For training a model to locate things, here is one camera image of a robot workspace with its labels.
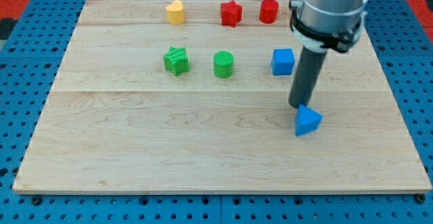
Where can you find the blue cube block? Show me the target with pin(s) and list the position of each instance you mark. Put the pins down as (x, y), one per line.
(282, 62)

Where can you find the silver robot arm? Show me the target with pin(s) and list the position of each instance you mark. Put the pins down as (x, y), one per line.
(327, 24)

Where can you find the blue triangle block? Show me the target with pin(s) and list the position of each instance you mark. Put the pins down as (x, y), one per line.
(306, 120)

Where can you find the green cylinder block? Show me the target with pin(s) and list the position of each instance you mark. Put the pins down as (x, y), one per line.
(223, 64)

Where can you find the green star block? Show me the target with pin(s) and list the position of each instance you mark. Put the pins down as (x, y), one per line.
(176, 60)

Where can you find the light wooden board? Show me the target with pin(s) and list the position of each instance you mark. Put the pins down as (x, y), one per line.
(117, 123)

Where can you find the red star block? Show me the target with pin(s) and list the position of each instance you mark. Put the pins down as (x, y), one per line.
(231, 13)

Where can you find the yellow heart block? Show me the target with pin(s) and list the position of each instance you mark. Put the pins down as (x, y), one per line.
(175, 12)

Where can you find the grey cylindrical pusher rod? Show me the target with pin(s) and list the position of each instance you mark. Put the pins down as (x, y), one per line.
(305, 78)

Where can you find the red cylinder block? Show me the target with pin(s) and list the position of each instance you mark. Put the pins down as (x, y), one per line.
(268, 11)

